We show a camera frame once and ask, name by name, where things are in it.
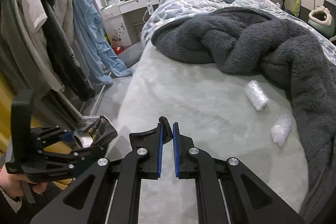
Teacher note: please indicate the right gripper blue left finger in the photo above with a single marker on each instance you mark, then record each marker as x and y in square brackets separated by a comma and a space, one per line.
[159, 153]

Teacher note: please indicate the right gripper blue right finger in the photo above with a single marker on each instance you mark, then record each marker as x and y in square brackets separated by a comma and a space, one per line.
[176, 147]

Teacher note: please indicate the black wrapper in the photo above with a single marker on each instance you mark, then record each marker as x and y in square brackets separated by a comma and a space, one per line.
[101, 131]

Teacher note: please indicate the small bubble wrap piece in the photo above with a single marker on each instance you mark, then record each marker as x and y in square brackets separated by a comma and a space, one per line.
[281, 129]

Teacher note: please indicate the person's left hand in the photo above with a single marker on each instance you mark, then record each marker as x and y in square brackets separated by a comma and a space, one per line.
[11, 184]

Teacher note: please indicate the white clothes rack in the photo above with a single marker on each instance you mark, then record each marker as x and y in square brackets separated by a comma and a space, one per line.
[84, 111]

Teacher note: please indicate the grey bed with sheet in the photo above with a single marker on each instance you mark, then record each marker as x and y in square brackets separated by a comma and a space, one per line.
[212, 108]

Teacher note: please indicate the grey floor cushion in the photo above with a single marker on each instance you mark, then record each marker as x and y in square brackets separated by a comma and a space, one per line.
[132, 55]

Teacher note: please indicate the black hanging garment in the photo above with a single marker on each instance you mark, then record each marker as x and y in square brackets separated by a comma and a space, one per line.
[59, 33]

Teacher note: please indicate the light blue hanging robe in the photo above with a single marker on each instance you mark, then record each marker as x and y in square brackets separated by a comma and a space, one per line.
[102, 61]

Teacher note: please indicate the dark grey fleece blanket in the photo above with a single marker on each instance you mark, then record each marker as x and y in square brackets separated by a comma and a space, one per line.
[242, 40]

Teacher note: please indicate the blue patterned duvet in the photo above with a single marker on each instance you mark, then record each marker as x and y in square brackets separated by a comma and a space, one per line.
[171, 10]

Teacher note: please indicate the white dressing table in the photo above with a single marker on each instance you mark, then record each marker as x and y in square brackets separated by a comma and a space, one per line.
[124, 19]

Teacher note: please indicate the beige hanging garment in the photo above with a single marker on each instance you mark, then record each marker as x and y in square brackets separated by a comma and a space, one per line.
[22, 29]

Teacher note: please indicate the green white cat bed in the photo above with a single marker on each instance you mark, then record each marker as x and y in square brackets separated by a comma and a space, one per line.
[322, 20]

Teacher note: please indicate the black chair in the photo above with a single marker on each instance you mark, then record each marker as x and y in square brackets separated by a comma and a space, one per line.
[331, 7]

